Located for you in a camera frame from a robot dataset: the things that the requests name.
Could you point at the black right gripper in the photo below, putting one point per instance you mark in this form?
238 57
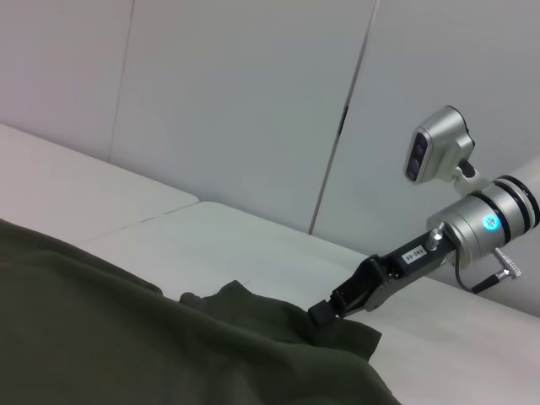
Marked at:
417 257

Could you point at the dark green FREE t-shirt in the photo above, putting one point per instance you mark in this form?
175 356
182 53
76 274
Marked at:
126 329

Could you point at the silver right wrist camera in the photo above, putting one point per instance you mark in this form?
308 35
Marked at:
439 145

